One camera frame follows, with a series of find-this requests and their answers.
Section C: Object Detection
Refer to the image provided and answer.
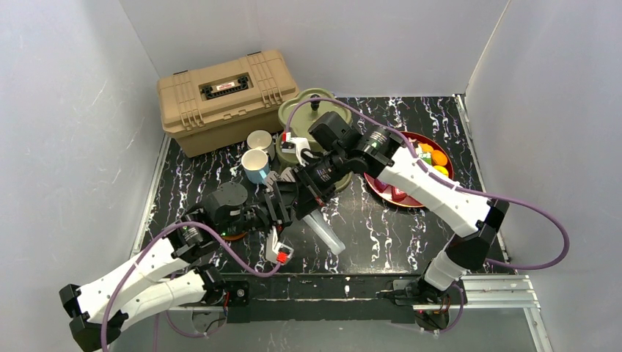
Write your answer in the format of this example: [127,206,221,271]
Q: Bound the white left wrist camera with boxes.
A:
[265,226,294,265]

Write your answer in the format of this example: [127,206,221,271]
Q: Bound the stacked brown wooden coasters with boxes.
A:
[222,232,247,242]

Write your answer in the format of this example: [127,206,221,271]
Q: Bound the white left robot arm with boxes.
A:
[59,180,299,351]

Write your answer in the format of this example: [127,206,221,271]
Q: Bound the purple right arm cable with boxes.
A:
[284,97,571,336]

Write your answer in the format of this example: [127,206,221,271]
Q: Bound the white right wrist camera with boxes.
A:
[281,133,310,166]

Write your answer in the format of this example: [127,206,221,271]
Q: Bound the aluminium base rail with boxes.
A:
[92,274,555,352]

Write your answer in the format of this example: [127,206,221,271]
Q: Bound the green three-tier serving stand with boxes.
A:
[276,88,352,172]

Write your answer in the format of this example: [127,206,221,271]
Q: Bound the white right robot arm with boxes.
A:
[283,111,509,300]

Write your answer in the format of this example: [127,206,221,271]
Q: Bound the white cup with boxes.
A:
[246,130,276,161]

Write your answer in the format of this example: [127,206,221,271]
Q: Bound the tan plastic toolbox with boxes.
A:
[157,50,299,157]

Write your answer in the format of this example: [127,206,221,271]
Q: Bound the blue mug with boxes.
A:
[241,149,270,185]

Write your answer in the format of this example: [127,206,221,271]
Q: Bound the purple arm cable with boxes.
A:
[284,97,571,336]
[99,221,285,352]

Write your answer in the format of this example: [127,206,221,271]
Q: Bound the red round lacquer tray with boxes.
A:
[363,131,455,210]

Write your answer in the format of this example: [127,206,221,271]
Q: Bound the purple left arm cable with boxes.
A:
[99,221,285,352]

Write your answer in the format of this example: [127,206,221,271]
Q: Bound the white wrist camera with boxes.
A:
[265,226,294,265]
[281,133,310,166]

